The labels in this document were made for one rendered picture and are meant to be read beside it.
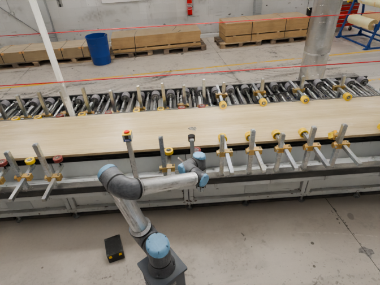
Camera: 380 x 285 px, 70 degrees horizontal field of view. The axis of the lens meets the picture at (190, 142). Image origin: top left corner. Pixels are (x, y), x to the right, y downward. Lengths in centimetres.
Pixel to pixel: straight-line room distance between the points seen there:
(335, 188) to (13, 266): 337
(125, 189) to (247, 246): 173
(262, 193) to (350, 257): 96
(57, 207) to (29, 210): 30
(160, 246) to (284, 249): 145
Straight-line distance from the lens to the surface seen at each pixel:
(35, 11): 305
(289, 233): 304
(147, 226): 190
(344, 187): 345
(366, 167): 292
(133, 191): 142
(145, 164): 263
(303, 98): 328
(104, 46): 752
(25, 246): 338
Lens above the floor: 238
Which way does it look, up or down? 36 degrees down
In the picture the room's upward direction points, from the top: 3 degrees counter-clockwise
